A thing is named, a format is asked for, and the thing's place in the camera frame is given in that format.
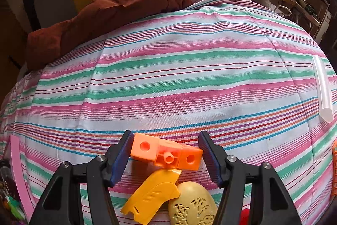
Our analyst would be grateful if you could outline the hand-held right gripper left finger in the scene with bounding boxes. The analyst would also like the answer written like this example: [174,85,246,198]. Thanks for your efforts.
[29,130,135,225]

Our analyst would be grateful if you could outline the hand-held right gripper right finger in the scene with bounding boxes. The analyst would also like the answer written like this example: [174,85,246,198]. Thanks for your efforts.
[198,131,303,225]

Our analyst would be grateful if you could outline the orange linked toy blocks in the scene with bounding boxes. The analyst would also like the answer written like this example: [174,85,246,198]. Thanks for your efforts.
[130,133,204,171]

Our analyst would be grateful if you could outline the beige carved egg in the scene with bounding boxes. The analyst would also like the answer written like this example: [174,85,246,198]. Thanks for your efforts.
[168,181,219,225]

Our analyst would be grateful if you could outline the yellow plastic piece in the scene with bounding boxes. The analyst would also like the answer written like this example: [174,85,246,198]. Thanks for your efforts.
[120,168,182,225]

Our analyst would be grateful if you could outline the red oval case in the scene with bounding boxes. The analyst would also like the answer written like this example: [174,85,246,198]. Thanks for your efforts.
[238,208,250,225]

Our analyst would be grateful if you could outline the white tray with pink rim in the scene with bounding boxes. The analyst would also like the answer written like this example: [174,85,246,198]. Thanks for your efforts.
[3,134,33,223]

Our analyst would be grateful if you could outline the black and grey cylinder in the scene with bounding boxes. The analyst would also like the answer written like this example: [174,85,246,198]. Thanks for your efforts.
[0,159,13,189]

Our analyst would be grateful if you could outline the green plastic toy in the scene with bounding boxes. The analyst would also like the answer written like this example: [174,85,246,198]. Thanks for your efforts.
[4,196,23,219]

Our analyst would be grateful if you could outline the striped bedsheet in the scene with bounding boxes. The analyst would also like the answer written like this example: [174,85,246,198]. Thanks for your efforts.
[0,0,337,225]

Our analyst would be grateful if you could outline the orange plastic piece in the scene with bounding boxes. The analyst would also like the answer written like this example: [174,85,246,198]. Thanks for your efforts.
[330,141,337,198]

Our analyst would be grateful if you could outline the translucent plastic tube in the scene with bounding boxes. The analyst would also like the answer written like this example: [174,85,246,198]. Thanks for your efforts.
[313,55,334,123]

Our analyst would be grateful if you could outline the brown quilt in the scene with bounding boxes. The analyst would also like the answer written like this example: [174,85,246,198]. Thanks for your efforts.
[26,0,193,70]

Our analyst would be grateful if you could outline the white cable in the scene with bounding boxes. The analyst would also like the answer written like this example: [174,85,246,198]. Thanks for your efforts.
[274,5,293,17]

